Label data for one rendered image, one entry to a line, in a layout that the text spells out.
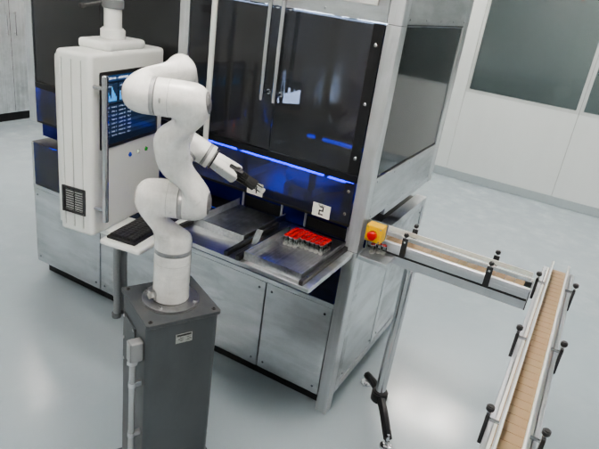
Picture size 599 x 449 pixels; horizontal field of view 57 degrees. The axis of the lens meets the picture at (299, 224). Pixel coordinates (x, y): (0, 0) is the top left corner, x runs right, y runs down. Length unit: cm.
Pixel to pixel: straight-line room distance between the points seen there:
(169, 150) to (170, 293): 52
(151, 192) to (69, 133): 75
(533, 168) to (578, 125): 64
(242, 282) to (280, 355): 40
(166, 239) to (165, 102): 49
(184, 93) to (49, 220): 229
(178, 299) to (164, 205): 34
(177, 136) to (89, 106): 83
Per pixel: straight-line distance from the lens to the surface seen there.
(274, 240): 236
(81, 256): 352
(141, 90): 149
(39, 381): 302
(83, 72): 231
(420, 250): 242
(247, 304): 278
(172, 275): 184
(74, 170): 244
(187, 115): 148
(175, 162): 161
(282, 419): 280
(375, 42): 219
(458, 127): 689
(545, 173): 682
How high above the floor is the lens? 189
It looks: 23 degrees down
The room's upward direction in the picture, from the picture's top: 8 degrees clockwise
